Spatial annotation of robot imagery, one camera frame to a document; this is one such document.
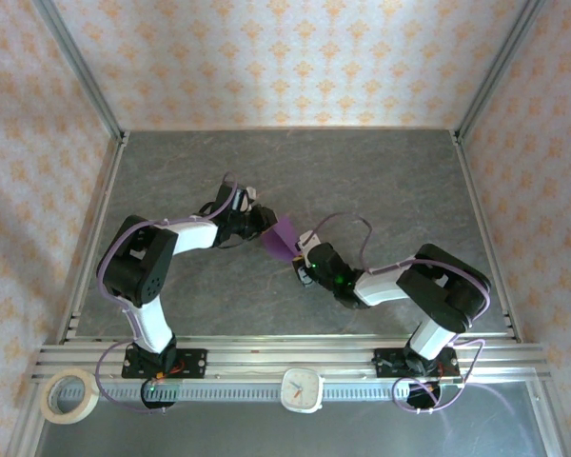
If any purple paper sheet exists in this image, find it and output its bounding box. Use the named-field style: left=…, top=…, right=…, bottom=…
left=260, top=214, right=302, bottom=263

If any white square clock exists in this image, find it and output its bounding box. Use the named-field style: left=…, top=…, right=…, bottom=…
left=280, top=368, right=325, bottom=414

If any grey metal shelf panel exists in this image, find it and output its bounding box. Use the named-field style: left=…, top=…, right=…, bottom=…
left=32, top=380, right=551, bottom=457

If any beige masking tape roll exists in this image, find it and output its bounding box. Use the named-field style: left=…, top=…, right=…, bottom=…
left=41, top=368, right=100, bottom=425

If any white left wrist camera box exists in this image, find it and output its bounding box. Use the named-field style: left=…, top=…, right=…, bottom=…
left=236, top=185, right=259, bottom=214

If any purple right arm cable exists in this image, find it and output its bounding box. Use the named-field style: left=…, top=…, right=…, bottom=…
left=304, top=212, right=494, bottom=414

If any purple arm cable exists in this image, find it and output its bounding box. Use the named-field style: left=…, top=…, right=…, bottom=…
left=304, top=212, right=494, bottom=414
left=94, top=170, right=242, bottom=414

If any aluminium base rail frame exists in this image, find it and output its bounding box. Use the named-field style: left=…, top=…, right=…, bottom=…
left=30, top=335, right=551, bottom=382

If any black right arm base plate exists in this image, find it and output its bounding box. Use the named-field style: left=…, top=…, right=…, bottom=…
left=373, top=347, right=463, bottom=382

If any aluminium side rail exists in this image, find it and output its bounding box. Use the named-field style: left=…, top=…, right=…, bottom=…
left=59, top=131, right=130, bottom=345
left=450, top=130, right=522, bottom=344

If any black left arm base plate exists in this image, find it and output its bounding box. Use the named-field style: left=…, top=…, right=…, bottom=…
left=122, top=348, right=208, bottom=381

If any grey slotted cable duct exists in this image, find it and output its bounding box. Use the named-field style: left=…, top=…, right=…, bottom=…
left=56, top=380, right=458, bottom=404

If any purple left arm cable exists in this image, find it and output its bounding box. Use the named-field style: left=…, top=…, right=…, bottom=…
left=94, top=170, right=242, bottom=414

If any aluminium corner post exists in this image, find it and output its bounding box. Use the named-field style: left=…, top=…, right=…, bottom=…
left=30, top=0, right=128, bottom=144
left=454, top=0, right=548, bottom=144

